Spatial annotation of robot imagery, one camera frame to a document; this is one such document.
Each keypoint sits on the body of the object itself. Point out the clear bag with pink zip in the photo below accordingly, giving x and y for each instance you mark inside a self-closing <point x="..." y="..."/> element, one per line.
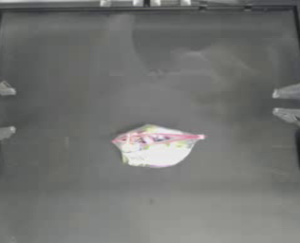
<point x="157" y="152"/>

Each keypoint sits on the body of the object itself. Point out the black table frame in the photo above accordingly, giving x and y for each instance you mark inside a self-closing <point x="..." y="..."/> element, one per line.
<point x="71" y="7"/>

